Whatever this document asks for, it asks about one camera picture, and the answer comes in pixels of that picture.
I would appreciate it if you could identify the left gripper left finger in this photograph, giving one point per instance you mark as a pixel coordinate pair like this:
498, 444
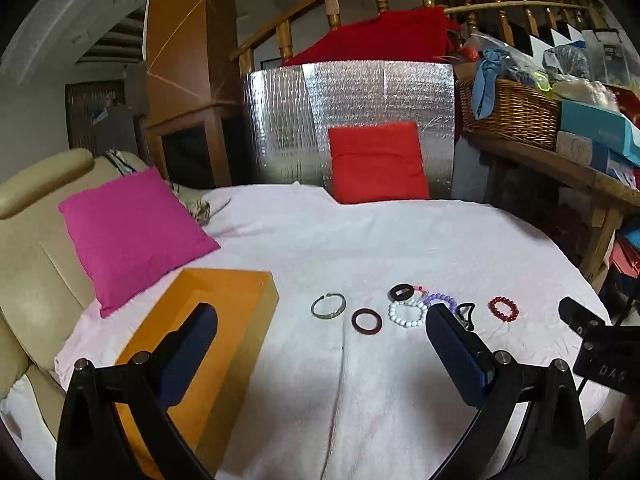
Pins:
182, 353

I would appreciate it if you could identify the blue cloth in basket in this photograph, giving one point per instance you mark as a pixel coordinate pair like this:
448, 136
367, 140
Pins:
493, 65

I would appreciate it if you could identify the patterned fabric bundle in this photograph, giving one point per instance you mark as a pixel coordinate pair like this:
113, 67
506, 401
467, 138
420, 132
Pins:
200, 208

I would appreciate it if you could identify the wicker basket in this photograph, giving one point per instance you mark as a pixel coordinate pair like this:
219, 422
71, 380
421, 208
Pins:
520, 114

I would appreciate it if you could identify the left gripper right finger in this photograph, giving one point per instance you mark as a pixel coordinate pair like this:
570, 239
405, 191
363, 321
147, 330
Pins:
464, 355

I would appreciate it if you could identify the pink cushion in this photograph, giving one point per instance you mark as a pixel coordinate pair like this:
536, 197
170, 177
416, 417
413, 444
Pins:
129, 233

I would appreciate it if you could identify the white patterned box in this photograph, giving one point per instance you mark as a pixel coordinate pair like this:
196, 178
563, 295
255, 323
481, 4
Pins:
597, 156

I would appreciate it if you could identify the red cushion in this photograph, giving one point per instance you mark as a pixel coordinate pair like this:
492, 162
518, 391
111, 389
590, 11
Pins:
377, 163

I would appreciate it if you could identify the orange jewelry box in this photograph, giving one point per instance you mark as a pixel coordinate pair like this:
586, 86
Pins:
244, 302

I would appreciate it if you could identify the dark red ring bangle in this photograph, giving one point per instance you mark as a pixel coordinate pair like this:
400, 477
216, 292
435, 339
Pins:
366, 321

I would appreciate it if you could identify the silver foil insulation sheet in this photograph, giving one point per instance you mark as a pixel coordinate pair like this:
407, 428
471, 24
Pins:
289, 111

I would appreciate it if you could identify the silver metal bangle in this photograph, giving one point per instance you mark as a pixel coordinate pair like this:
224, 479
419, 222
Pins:
328, 306

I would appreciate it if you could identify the blue cardboard box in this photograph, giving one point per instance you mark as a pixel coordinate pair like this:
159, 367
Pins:
612, 129

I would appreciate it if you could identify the wooden side shelf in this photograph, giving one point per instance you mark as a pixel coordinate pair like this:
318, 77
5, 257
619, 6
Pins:
610, 200

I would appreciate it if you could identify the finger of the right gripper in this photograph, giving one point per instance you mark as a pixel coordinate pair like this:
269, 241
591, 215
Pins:
578, 318

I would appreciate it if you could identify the red cloth on railing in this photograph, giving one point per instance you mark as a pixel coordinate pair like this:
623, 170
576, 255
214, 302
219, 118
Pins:
417, 35

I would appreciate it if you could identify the person's hand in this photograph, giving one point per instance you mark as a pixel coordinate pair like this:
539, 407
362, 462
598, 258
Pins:
625, 436

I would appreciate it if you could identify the brown wooden cabinet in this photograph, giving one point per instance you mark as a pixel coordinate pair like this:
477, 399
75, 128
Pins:
190, 80

